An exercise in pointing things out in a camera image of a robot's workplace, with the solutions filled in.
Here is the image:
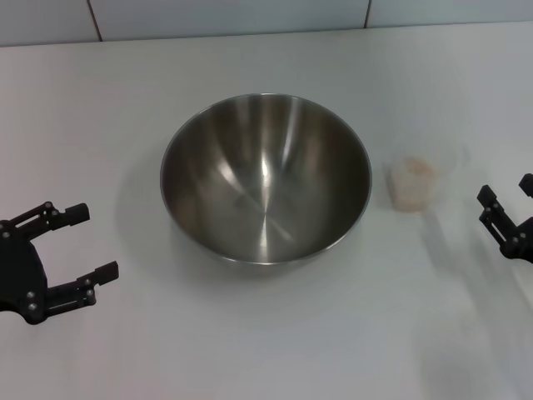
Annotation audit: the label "stainless steel mixing bowl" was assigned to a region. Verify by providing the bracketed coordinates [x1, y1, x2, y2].
[160, 92, 373, 268]

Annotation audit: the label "clear plastic cup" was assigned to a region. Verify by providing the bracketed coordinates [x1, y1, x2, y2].
[382, 141, 471, 214]

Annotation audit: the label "white rice grains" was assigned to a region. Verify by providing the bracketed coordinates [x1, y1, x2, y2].
[389, 156, 436, 213]

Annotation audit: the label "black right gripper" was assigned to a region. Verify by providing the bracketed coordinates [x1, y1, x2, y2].
[477, 172, 533, 263]

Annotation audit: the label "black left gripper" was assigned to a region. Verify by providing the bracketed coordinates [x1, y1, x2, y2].
[0, 201, 121, 326]

